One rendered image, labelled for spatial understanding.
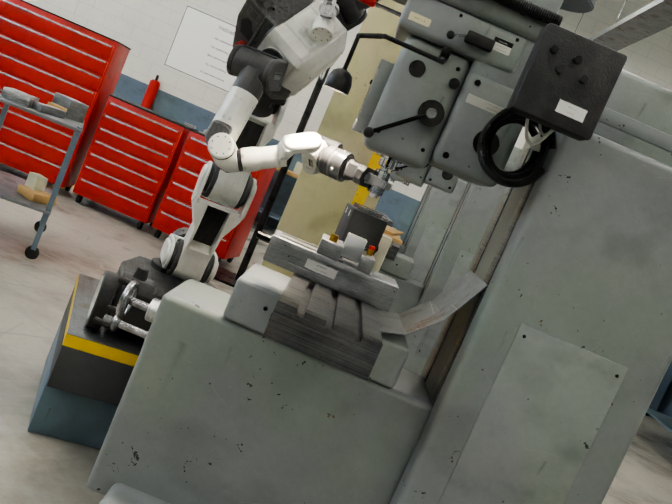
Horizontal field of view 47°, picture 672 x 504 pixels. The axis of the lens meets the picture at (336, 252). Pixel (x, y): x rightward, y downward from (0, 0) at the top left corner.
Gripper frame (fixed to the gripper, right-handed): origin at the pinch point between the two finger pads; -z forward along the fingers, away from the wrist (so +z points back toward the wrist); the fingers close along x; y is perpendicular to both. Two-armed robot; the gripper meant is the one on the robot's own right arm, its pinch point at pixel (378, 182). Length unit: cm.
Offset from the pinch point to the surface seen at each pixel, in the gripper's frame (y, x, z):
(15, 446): 124, -12, 73
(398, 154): -9.1, -8.2, -4.9
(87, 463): 124, 4, 55
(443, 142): -16.7, -6.5, -14.5
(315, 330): 32, -62, -24
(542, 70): -39, -25, -35
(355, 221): 14.7, 26.4, 11.9
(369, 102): -19.1, -6.2, 9.9
